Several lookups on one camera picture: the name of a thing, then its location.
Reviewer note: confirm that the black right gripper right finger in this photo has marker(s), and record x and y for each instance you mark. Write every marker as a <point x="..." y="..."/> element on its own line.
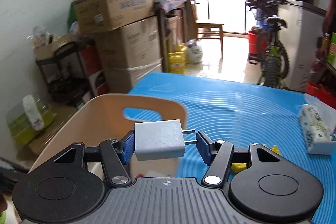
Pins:
<point x="271" y="189"/>

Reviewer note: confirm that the black metal shelf rack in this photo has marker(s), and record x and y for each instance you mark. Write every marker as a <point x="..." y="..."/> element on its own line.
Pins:
<point x="64" y="74"/>

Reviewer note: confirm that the white plastic bag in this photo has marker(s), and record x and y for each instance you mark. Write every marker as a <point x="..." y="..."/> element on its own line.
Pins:
<point x="194" y="53"/>

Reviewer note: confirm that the cardboard box on shelf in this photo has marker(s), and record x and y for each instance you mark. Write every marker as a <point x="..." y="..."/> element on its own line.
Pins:
<point x="47" y="52"/>

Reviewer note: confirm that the green plastic container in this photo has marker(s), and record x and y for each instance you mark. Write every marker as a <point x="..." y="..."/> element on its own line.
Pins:
<point x="19" y="125"/>

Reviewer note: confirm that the red plastic bucket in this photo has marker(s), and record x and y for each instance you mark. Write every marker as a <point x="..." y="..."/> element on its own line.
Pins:
<point x="252" y="41"/>

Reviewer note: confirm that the red white appliance box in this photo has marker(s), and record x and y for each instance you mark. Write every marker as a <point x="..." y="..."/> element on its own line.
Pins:
<point x="93" y="70"/>

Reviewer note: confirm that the white power adapter plug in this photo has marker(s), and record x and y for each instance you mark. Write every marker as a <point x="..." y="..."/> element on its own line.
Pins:
<point x="160" y="140"/>

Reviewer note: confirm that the tall wrapped cardboard box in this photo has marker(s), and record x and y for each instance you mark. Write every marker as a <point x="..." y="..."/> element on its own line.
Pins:
<point x="129" y="53"/>

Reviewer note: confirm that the green black bicycle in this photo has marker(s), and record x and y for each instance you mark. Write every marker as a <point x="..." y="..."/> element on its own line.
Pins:
<point x="270" y="52"/>

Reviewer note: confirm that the blue silicone measuring mat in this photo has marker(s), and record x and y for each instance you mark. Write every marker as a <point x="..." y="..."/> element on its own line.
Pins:
<point x="242" y="114"/>

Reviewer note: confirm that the wooden chair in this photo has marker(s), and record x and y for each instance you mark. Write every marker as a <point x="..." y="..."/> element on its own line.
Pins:
<point x="204" y="29"/>

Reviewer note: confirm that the yellow toy piece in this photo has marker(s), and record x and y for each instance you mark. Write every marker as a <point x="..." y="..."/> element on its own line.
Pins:
<point x="238" y="167"/>

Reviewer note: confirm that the yellow detergent jug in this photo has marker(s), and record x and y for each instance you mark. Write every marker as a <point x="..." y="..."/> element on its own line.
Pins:
<point x="177" y="60"/>

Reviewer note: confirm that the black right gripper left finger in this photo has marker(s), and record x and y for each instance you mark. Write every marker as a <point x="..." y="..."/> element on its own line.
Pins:
<point x="74" y="182"/>

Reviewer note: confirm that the white chest freezer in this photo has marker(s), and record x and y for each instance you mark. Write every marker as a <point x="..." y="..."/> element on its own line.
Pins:
<point x="304" y="27"/>

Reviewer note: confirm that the open cardboard box on top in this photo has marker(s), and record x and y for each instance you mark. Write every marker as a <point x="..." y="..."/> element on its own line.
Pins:
<point x="95" y="16"/>

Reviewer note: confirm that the brown cardboard box on floor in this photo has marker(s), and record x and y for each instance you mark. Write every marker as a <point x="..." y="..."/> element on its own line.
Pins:
<point x="62" y="114"/>

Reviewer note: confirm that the white tissue pack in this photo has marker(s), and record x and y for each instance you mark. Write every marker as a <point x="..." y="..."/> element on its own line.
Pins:
<point x="319" y="138"/>

